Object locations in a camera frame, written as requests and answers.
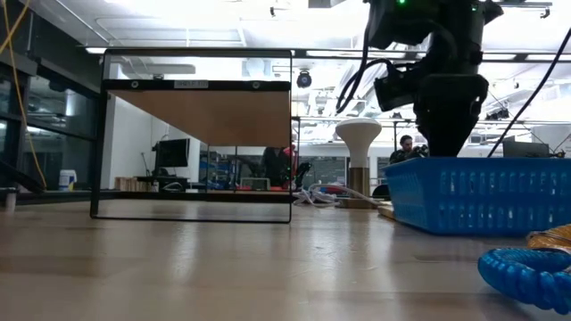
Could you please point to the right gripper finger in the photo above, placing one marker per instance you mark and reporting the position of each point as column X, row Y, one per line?
column 446, row 138

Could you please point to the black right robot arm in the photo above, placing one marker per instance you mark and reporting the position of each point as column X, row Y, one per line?
column 446, row 18

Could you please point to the person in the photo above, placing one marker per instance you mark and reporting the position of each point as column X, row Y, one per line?
column 401, row 156

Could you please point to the blue plastic basket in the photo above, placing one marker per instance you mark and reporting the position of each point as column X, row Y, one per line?
column 468, row 200

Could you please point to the white mushroom table lamp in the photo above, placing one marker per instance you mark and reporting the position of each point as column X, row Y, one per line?
column 358, row 134

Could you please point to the black monitor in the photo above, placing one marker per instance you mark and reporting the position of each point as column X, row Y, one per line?
column 171, row 153

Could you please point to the stack of wooden blocks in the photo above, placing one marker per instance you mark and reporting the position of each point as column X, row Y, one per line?
column 127, row 184

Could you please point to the white bucket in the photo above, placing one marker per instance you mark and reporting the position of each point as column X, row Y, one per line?
column 68, row 178

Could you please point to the black slanted bar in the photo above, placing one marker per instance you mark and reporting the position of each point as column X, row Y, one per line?
column 20, row 177

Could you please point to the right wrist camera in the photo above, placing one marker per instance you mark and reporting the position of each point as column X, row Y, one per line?
column 394, row 91

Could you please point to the round black camera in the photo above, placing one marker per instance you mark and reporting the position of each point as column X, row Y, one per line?
column 304, row 79

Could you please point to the wooden shelf riser black frame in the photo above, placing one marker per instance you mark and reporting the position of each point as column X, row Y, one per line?
column 201, row 116

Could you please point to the black metal table frame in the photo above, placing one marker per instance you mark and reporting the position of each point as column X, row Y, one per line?
column 178, row 197

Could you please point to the white cylindrical post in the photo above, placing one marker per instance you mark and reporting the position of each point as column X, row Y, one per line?
column 10, row 200

